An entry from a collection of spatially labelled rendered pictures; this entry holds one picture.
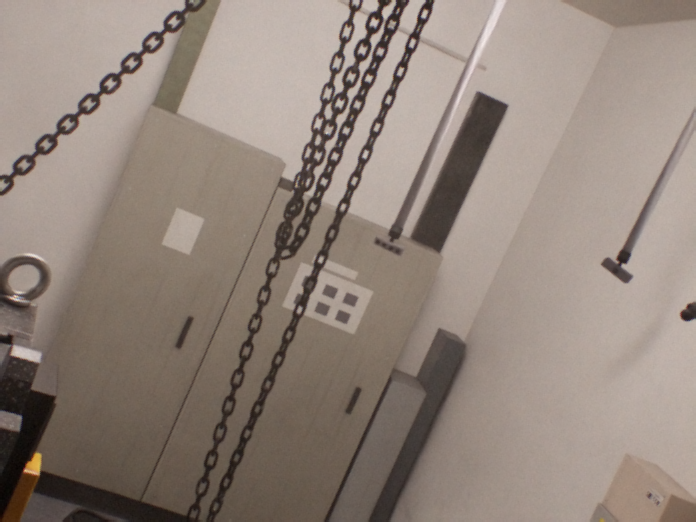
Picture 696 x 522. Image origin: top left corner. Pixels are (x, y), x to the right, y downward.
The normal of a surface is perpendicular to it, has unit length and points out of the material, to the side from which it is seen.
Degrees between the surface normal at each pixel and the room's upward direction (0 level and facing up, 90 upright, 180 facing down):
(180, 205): 90
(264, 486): 90
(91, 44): 90
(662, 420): 90
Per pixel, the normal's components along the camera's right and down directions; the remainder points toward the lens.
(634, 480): -0.90, -0.37
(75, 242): 0.14, 0.21
